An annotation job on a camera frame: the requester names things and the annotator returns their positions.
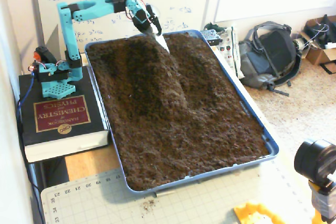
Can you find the black chemistry handbook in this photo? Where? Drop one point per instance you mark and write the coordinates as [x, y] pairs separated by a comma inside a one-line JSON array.
[[63, 140]]

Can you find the grey backpack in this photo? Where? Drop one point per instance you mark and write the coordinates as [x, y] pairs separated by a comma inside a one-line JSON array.
[[273, 51]]

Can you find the yellow taped camera stand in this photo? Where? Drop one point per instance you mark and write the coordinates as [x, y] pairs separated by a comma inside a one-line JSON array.
[[323, 203]]

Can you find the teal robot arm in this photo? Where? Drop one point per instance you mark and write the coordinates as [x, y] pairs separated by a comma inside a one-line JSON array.
[[68, 37]]

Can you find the blue plastic tray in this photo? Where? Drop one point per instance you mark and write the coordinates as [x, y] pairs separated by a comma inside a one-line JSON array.
[[273, 150]]

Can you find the cardboard box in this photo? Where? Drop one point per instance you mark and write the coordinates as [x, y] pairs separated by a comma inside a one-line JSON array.
[[316, 53]]

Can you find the black grille device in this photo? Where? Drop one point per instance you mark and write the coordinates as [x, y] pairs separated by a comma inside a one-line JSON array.
[[211, 36]]

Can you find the yellow plastic part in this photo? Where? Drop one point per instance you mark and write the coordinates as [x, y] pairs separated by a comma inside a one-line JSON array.
[[252, 213]]

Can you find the pale green cutting mat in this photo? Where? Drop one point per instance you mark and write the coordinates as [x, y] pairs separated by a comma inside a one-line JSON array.
[[105, 203]]

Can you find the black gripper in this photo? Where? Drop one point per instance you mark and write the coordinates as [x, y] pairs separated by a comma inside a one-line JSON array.
[[151, 23]]

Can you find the orange and black tool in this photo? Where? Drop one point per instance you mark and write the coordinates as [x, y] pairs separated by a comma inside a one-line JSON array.
[[43, 54]]

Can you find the black camera lens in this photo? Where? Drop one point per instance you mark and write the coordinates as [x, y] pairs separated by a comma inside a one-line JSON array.
[[312, 158]]

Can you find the brown soil bed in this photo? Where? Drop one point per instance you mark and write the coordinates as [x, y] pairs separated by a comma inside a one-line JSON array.
[[170, 116]]

